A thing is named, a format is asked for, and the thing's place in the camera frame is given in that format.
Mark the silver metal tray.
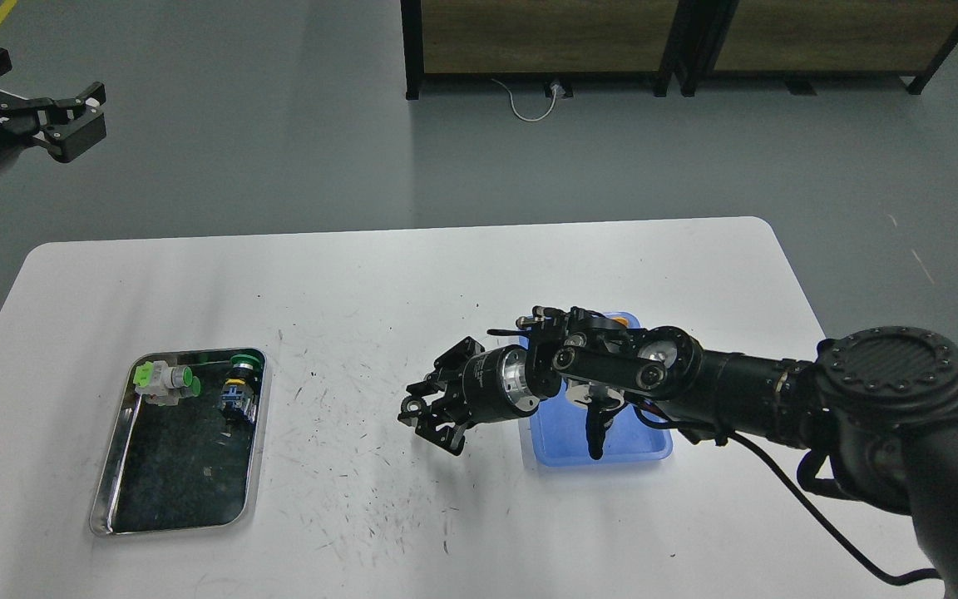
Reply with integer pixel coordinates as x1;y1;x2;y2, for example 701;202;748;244
88;346;269;537

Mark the green black push button switch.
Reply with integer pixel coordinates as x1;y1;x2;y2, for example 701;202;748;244
218;352;264;425

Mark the white cable on floor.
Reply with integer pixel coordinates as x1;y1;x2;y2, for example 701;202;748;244
491;77;573;123

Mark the green white push button switch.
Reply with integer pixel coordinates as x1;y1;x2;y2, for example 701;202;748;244
131;360;202;407

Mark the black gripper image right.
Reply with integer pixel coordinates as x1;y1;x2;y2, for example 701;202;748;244
397;337;564;456

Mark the black framed wooden cabinet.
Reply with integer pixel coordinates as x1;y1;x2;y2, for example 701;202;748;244
399;1;699;100
676;1;958;97

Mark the black framed wooden cabinet right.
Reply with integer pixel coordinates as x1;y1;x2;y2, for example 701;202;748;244
676;1;958;97

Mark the black framed wooden cabinet left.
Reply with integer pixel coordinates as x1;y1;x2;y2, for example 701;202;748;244
399;1;699;100

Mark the blue plastic tray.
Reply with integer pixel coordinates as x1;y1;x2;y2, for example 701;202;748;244
517;312;674;468

